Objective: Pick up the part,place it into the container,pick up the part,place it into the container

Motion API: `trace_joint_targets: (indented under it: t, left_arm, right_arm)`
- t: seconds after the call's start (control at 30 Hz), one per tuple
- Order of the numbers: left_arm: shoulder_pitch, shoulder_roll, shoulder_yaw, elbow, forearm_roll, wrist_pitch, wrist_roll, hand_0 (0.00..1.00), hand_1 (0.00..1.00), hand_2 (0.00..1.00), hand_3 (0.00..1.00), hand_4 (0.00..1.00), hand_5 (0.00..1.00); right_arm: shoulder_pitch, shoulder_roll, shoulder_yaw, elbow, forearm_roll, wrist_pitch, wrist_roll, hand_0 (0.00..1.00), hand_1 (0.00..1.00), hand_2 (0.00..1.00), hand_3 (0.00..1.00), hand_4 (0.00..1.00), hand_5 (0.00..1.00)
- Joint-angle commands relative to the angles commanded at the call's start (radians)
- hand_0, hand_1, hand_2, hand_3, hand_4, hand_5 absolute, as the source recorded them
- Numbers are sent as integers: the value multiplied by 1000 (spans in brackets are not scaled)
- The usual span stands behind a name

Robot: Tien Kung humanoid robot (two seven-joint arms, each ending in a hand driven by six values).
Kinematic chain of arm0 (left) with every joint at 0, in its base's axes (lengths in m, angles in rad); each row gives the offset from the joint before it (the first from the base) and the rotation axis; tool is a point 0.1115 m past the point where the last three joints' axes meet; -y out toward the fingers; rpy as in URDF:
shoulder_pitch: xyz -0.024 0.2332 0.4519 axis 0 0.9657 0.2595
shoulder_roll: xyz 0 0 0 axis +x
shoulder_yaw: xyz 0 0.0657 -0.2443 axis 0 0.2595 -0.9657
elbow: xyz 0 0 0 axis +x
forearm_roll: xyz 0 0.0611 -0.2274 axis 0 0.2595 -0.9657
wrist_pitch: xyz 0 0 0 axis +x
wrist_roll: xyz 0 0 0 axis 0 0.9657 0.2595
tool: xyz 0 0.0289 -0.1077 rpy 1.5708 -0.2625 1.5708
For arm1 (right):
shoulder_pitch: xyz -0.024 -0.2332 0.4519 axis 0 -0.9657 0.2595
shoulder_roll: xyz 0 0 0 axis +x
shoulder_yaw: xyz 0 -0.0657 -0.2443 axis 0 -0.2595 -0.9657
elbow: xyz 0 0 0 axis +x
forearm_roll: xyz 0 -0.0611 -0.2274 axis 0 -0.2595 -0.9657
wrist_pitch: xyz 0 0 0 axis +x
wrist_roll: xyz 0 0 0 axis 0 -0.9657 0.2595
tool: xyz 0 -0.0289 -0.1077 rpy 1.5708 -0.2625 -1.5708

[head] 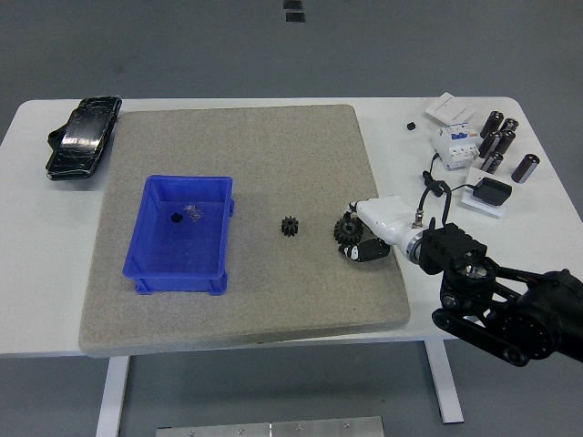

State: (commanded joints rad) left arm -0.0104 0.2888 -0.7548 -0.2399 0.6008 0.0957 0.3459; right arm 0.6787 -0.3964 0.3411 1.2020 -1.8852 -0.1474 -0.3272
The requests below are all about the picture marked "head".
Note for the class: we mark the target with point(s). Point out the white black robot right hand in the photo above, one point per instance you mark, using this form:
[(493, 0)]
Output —
[(387, 218)]

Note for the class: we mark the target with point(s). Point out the large black gear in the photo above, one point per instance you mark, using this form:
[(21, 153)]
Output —
[(347, 231)]

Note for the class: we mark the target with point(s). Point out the small black gear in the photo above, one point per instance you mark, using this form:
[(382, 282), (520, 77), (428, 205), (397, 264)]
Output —
[(288, 226)]

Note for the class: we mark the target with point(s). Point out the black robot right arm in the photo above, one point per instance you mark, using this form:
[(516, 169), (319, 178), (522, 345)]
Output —
[(501, 291)]

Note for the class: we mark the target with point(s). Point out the blue plastic box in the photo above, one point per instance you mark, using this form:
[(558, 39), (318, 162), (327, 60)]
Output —
[(182, 246)]

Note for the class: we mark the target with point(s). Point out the small black nut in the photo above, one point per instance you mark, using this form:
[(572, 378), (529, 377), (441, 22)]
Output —
[(176, 217)]

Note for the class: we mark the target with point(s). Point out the small black cube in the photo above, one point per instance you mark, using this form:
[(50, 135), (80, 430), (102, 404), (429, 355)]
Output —
[(412, 125)]

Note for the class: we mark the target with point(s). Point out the white square plate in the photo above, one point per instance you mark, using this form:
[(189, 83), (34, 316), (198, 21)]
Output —
[(473, 175)]

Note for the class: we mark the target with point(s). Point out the white circuit breaker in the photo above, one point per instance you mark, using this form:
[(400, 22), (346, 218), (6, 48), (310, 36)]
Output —
[(455, 148)]

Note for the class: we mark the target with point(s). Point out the black power adapter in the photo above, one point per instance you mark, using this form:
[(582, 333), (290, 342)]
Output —
[(492, 191)]

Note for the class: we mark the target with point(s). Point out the dark brown cylindrical capacitor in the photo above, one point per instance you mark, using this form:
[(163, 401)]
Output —
[(494, 121), (493, 163), (525, 168), (508, 125), (489, 142), (505, 141)]

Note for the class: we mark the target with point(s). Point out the grey-brown mat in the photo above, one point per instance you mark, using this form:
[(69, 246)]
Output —
[(273, 159)]

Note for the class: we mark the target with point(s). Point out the white table leg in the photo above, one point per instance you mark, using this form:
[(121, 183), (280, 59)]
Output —
[(111, 396), (444, 387)]

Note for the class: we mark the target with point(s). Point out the clear bag of screws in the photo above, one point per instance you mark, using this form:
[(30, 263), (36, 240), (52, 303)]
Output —
[(193, 213)]

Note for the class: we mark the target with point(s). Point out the black floor socket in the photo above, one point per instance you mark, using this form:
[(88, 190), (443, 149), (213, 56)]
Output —
[(295, 17), (292, 4)]

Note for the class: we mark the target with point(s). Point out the grey metal plate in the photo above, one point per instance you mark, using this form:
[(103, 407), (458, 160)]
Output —
[(268, 428)]

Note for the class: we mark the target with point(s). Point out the black wrapped device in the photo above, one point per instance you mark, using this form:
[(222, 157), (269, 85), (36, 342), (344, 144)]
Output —
[(82, 136)]

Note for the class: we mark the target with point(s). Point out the white switch plate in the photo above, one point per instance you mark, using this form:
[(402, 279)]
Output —
[(448, 108)]

